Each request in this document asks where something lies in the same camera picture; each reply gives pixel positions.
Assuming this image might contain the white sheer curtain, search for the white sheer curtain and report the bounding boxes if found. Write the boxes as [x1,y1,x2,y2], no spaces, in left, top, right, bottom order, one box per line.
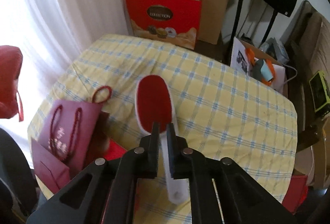
[1,0,133,162]

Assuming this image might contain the brown cardboard box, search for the brown cardboard box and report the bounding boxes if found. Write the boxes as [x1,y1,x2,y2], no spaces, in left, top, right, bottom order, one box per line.
[197,0,228,45]

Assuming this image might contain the yellow blue checked tablecloth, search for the yellow blue checked tablecloth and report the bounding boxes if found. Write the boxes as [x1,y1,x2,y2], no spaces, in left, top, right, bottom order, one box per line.
[27,33,299,224]

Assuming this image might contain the red raffia string ball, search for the red raffia string ball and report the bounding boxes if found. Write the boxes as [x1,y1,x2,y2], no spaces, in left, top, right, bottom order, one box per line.
[0,45,24,122]

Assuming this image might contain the open box with papers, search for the open box with papers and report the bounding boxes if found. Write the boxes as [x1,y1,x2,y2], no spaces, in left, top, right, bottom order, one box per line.
[230,37,288,97]

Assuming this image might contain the green black portable device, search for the green black portable device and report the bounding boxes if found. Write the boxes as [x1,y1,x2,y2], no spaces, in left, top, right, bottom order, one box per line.
[309,70,330,118]

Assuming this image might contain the pink paper gift bag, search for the pink paper gift bag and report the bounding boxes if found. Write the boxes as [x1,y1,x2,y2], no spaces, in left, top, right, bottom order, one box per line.
[38,85,112,171]

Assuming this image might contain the white red lint brush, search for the white red lint brush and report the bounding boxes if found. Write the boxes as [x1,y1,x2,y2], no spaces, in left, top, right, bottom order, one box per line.
[135,75,189,205]

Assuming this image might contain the red collection gift box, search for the red collection gift box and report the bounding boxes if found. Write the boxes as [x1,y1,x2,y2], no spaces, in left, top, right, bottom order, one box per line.
[125,0,202,50]

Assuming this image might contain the brown sofa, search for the brown sofa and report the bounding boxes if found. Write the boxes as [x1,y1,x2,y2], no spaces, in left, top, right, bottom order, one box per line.
[286,0,329,124]

